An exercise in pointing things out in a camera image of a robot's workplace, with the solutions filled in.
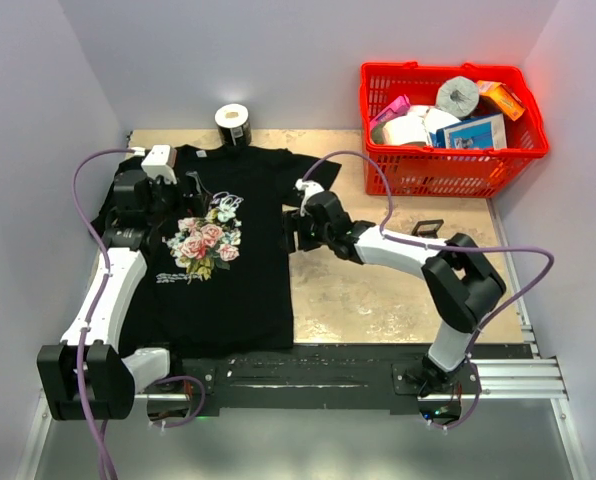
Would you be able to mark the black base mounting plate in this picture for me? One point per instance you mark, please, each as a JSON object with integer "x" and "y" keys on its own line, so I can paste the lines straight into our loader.
{"x": 311, "y": 376}

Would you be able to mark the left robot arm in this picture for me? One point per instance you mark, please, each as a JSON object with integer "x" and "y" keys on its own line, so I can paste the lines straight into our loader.
{"x": 85, "y": 364}

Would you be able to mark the orange carton box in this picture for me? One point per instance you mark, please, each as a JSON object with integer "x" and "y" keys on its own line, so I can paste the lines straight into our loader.
{"x": 499, "y": 95}

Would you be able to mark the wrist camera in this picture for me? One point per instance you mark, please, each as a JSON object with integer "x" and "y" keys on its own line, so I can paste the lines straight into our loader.
{"x": 306, "y": 190}
{"x": 158, "y": 162}

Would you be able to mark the grey toilet paper roll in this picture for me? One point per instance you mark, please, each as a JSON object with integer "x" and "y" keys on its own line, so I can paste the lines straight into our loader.
{"x": 458, "y": 96}

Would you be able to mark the black wrapped paper roll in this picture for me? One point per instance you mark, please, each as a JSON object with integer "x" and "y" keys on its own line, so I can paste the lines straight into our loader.
{"x": 233, "y": 124}

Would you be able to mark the red plastic basket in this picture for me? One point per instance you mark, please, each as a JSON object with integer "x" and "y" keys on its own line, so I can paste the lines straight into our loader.
{"x": 448, "y": 168}

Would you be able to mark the pink package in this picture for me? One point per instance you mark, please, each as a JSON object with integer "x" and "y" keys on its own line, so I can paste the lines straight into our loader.
{"x": 398, "y": 107}

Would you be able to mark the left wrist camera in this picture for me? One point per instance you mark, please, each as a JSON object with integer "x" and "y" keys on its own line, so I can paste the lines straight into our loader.
{"x": 158, "y": 162}

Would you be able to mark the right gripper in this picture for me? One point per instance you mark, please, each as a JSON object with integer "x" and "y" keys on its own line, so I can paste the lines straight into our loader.
{"x": 293, "y": 221}

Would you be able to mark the black floral t-shirt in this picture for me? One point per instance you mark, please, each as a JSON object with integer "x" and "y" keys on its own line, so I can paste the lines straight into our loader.
{"x": 219, "y": 283}

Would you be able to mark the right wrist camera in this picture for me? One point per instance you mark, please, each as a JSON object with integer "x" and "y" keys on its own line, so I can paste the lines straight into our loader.
{"x": 306, "y": 190}

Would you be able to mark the white paper roll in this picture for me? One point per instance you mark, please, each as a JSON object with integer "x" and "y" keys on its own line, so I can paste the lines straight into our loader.
{"x": 432, "y": 119}

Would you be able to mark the blue white box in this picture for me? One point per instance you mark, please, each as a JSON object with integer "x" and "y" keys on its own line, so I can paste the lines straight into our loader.
{"x": 482, "y": 133}

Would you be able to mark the black brooch display box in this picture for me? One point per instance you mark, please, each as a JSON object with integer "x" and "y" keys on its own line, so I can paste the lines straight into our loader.
{"x": 427, "y": 228}

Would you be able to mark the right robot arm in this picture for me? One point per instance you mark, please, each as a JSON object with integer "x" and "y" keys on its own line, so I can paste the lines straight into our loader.
{"x": 462, "y": 283}

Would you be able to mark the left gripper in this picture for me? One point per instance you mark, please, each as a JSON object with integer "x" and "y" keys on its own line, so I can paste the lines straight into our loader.
{"x": 188, "y": 206}

